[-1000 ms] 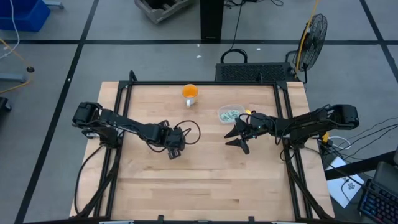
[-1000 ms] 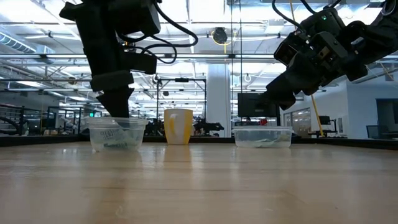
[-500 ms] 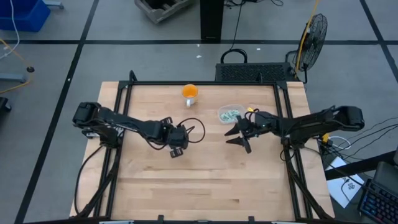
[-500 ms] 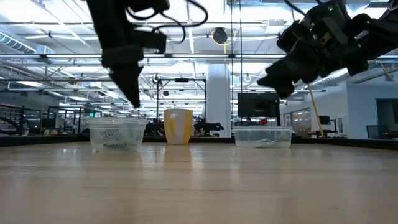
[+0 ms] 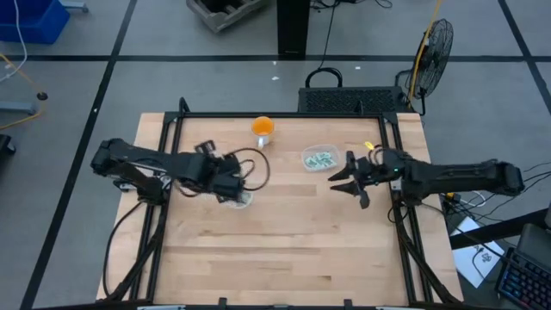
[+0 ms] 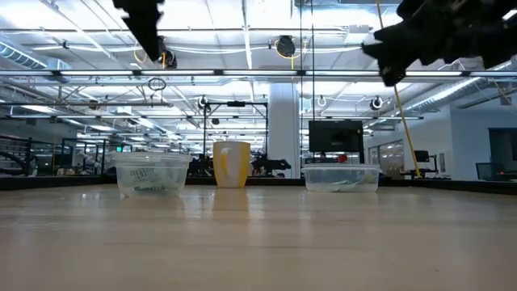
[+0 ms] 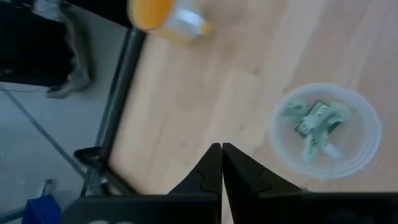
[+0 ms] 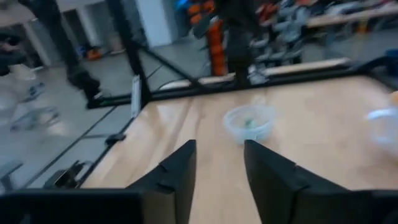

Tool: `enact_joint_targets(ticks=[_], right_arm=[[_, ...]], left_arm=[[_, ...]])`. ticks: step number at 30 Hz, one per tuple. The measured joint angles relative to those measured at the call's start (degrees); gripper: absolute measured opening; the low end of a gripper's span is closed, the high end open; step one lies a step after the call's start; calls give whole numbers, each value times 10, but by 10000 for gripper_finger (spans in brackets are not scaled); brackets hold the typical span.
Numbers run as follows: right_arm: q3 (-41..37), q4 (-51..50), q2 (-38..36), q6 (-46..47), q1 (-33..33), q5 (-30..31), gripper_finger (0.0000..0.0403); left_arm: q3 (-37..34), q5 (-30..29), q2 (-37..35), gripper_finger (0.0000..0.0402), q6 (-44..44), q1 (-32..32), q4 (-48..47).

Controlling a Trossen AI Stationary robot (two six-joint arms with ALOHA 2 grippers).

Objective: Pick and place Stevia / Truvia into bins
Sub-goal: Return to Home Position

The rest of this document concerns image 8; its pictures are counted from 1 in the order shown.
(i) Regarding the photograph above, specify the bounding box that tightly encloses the orange and white mug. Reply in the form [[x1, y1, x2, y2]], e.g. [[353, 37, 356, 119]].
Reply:
[[364, 90, 398, 156]]

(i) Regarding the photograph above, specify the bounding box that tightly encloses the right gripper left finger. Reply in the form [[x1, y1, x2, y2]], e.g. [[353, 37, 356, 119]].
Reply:
[[125, 139, 197, 224]]

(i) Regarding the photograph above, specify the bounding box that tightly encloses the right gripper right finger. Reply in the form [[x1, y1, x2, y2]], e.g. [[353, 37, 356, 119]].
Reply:
[[243, 139, 353, 224]]

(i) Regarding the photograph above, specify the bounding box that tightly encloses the black frame clip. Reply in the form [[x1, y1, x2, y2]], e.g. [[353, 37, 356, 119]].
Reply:
[[104, 133, 127, 146]]

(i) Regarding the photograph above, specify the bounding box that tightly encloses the black metal table frame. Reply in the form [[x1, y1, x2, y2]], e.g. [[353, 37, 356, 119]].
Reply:
[[18, 0, 398, 189]]

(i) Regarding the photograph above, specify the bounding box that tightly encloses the orange stacked object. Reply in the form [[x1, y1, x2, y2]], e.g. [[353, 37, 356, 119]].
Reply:
[[206, 19, 228, 77]]

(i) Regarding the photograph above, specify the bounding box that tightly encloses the green white sweetener packet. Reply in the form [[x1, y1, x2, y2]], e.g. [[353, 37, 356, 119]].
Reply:
[[242, 118, 261, 130]]

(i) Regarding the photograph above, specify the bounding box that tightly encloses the round clear plastic bowl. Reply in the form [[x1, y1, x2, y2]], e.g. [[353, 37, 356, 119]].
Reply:
[[223, 105, 277, 146]]

